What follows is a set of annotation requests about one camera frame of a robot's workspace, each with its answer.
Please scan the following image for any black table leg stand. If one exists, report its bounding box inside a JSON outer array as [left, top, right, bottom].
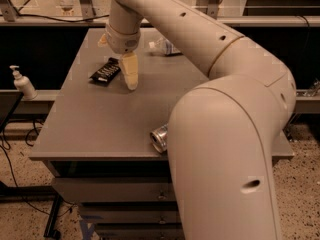
[[0, 181, 62, 240]]

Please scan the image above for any black floor cable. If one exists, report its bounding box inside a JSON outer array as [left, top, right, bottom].
[[0, 118, 76, 218]]

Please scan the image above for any black cable on rail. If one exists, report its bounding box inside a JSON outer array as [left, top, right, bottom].
[[0, 0, 111, 23]]

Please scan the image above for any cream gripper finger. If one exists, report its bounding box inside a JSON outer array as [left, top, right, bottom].
[[98, 34, 107, 47], [119, 52, 138, 90]]

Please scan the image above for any white pump dispenser bottle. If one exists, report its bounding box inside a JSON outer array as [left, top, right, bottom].
[[10, 65, 37, 100]]

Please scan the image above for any black rxbar chocolate wrapper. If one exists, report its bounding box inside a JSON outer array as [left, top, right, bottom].
[[90, 57, 121, 85]]

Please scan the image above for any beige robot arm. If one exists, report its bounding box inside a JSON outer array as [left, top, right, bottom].
[[106, 0, 296, 240]]

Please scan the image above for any clear plastic water bottle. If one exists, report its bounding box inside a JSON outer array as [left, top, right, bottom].
[[149, 37, 182, 56]]

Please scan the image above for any crushed silver drink can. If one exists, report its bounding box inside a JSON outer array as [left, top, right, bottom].
[[150, 124, 168, 153]]

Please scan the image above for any grey drawer cabinet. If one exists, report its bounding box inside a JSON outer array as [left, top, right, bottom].
[[29, 27, 295, 240]]

